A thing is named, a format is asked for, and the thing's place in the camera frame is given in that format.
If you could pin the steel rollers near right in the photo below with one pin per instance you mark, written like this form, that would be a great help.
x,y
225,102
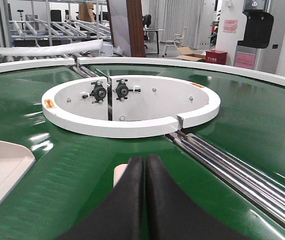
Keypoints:
x,y
265,193

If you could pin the white outer rim left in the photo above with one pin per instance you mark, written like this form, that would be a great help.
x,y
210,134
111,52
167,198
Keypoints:
x,y
37,63

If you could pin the steel rollers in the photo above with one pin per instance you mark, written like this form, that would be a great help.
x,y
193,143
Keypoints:
x,y
265,193
84,72

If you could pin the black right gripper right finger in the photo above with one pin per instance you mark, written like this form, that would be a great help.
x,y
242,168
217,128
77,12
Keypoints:
x,y
173,215

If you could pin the black bearing mount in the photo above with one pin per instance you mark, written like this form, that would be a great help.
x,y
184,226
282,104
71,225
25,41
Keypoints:
x,y
98,92
122,89

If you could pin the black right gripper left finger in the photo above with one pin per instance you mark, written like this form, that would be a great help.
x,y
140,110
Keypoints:
x,y
119,215

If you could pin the metal roller rack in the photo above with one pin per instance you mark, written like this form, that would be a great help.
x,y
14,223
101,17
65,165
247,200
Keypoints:
x,y
51,22

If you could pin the right black bearing mount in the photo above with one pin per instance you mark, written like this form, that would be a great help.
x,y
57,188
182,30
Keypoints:
x,y
122,89

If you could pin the left black bearing mount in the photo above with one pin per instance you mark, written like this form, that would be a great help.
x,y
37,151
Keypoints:
x,y
98,92

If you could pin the pink plastic dustpan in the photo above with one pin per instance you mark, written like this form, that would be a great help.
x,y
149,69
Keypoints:
x,y
15,161

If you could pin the white chair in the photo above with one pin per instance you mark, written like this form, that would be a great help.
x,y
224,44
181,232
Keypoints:
x,y
176,42

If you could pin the white foam roll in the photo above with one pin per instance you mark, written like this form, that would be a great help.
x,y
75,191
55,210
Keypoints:
x,y
53,50

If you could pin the white rim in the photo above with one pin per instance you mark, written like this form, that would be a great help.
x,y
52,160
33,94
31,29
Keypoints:
x,y
37,63
258,75

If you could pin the white desk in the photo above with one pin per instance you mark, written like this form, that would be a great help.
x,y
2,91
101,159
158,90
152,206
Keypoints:
x,y
155,32

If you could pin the pink wall notice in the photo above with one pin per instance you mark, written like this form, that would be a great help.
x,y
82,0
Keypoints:
x,y
230,26

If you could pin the steel rollers far left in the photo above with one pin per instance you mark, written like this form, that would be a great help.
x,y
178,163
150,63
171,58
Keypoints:
x,y
84,72

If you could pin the brown wooden pillar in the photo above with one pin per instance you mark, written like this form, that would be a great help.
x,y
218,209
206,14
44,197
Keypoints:
x,y
135,28

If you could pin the pink hand broom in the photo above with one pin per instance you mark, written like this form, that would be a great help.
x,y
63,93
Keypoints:
x,y
118,172

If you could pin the white outer rim right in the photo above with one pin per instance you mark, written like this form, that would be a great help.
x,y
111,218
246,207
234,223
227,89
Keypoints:
x,y
258,75

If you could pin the cardboard box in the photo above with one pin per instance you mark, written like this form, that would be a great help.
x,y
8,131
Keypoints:
x,y
185,53

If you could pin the red box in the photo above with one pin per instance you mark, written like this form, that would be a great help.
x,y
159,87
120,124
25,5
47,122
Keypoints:
x,y
215,57

